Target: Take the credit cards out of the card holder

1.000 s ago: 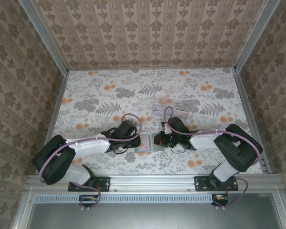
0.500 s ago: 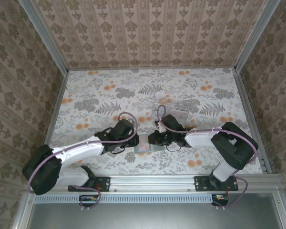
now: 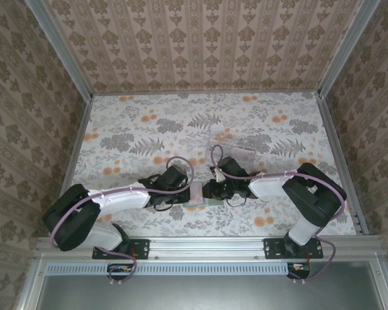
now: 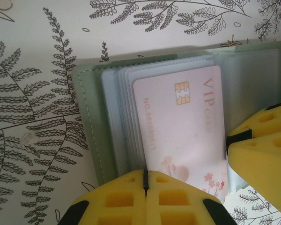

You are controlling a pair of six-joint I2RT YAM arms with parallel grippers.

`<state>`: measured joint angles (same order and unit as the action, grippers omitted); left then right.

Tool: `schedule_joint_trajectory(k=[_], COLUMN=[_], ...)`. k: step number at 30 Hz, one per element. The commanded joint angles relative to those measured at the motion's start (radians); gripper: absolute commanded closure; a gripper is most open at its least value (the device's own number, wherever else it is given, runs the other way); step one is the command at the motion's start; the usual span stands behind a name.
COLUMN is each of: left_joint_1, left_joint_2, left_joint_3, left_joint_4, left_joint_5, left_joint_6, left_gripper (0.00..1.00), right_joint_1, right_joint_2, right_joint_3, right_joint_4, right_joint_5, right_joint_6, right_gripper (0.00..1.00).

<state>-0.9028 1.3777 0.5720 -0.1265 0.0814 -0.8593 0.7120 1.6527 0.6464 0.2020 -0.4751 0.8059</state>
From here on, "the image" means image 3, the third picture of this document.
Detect aluminium frame bar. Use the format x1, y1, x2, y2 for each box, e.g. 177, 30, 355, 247
14, 258, 48, 310
371, 260, 388, 310

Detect aluminium frame post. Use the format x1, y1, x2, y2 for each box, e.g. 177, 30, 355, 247
317, 0, 383, 98
28, 0, 94, 99

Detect aluminium table end rail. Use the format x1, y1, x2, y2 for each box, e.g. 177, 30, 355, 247
92, 91, 321, 97

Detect pink floral card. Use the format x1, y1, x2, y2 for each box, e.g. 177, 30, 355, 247
189, 181, 204, 207
228, 145, 257, 162

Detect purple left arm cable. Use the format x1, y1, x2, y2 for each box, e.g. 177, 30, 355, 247
50, 156, 195, 287

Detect black connector board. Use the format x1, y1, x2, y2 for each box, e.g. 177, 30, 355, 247
286, 262, 312, 279
107, 263, 135, 279

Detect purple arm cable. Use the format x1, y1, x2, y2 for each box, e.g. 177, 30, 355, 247
50, 156, 195, 287
211, 144, 346, 285

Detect aluminium table side rail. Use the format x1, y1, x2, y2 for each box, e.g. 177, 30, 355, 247
50, 95, 94, 240
315, 92, 371, 236

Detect clear plastic bag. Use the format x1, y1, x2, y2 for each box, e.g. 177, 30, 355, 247
206, 128, 259, 163

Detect grey metal panel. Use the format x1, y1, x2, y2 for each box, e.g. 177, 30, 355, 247
35, 274, 381, 310

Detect white slotted cable duct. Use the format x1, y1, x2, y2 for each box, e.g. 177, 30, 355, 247
46, 261, 292, 276

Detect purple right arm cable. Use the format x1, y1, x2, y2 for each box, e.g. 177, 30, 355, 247
211, 144, 346, 285

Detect floral print tablecloth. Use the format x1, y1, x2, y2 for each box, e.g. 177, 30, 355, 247
56, 92, 360, 238

